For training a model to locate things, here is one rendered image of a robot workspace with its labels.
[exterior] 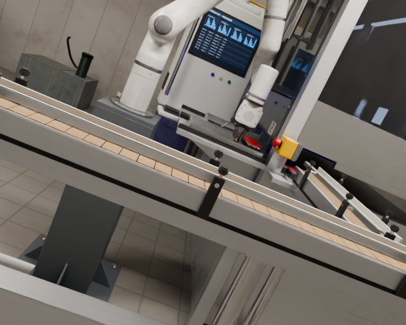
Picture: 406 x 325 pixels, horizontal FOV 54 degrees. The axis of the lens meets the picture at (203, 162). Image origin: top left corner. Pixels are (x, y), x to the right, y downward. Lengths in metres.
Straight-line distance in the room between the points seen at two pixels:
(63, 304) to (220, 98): 1.90
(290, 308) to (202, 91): 1.41
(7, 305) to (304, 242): 0.66
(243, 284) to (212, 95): 1.82
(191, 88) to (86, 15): 3.30
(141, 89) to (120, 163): 0.90
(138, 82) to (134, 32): 3.89
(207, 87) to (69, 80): 2.64
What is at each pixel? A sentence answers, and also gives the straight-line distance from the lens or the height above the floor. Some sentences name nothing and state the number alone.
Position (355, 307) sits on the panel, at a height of 0.43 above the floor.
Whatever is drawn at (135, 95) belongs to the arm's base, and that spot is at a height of 0.93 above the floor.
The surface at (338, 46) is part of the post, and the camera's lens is 1.67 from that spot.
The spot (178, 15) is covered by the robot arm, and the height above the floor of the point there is 1.28.
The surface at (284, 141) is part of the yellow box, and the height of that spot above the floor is 1.02.
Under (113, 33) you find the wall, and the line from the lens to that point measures 5.59.
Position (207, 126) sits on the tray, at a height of 0.89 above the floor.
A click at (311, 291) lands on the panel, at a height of 0.43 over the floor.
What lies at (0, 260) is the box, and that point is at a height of 0.54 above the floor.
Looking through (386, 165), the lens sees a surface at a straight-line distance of 1.83.
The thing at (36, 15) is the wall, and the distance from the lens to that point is 5.89.
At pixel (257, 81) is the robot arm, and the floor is 1.18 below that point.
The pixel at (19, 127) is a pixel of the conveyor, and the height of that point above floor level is 0.92.
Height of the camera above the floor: 1.17
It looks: 13 degrees down
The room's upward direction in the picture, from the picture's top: 24 degrees clockwise
